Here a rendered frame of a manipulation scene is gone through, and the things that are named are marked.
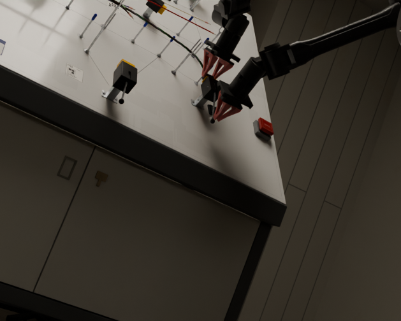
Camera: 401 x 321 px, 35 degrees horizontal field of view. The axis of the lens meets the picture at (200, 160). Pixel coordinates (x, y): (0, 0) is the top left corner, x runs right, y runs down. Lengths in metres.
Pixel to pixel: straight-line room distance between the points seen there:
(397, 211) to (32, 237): 2.68
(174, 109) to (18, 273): 0.62
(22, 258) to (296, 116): 2.71
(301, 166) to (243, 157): 2.19
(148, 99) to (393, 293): 2.27
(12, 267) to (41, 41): 0.57
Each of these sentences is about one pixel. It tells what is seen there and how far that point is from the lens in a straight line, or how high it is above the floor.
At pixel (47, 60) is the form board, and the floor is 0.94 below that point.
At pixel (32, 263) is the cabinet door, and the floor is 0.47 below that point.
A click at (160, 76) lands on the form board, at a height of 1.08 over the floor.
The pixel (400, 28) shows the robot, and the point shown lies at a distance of 1.14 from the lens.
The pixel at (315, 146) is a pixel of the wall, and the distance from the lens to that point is 4.12.
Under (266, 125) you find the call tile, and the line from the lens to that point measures 2.04.
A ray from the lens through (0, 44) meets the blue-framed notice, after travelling 1.62.
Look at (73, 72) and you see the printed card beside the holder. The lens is 1.68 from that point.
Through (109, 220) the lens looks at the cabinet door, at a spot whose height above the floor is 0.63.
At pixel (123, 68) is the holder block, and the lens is 1.63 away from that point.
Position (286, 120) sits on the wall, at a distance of 4.02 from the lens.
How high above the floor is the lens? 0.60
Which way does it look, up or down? 9 degrees up
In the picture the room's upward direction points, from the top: 22 degrees clockwise
